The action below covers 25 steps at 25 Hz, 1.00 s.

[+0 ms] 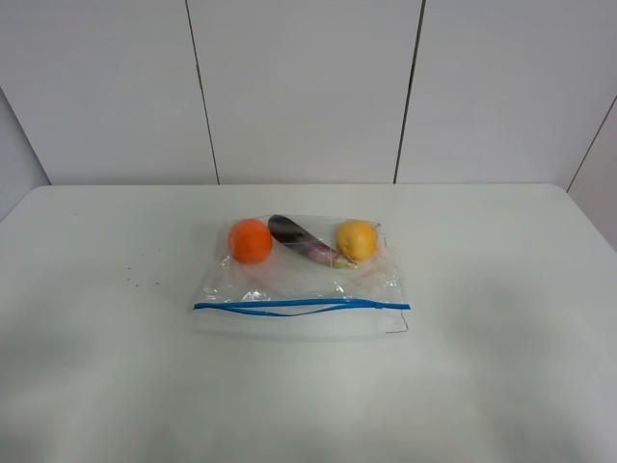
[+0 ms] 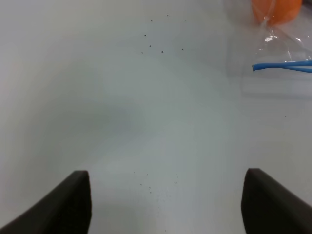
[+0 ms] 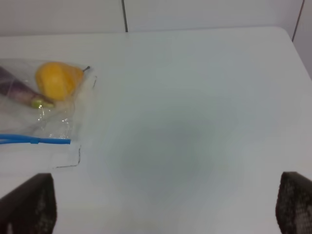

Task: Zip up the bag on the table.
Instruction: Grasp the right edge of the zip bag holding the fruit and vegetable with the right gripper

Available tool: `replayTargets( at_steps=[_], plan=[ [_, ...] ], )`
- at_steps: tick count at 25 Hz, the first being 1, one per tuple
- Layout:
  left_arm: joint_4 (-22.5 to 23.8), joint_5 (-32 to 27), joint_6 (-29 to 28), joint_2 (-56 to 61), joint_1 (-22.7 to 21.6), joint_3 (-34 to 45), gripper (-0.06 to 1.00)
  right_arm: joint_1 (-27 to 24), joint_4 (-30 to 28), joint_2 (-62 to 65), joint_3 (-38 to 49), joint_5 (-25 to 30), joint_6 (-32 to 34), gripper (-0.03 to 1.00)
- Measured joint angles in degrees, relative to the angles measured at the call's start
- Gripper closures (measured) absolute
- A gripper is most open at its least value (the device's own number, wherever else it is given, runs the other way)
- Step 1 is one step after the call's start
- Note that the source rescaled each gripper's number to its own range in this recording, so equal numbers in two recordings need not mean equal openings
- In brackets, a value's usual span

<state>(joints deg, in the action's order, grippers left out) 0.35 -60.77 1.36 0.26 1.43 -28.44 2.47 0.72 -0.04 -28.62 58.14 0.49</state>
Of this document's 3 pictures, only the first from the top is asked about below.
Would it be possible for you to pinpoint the yellow lemon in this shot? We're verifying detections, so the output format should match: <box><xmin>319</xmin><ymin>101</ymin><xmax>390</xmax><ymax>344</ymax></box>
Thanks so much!
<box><xmin>335</xmin><ymin>220</ymin><xmax>378</xmax><ymax>260</ymax></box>

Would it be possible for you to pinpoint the orange fruit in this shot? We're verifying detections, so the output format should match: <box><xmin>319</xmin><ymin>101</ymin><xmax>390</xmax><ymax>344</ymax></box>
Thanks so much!
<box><xmin>228</xmin><ymin>218</ymin><xmax>273</xmax><ymax>264</ymax></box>

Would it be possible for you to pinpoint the clear zip bag blue zipper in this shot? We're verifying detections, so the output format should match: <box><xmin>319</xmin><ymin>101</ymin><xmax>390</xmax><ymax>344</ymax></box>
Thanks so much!
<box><xmin>192</xmin><ymin>214</ymin><xmax>412</xmax><ymax>340</ymax></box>

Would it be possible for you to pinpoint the purple eggplant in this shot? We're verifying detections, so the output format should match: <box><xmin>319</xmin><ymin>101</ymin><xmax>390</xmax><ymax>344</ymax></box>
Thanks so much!
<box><xmin>267</xmin><ymin>214</ymin><xmax>356</xmax><ymax>269</ymax></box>

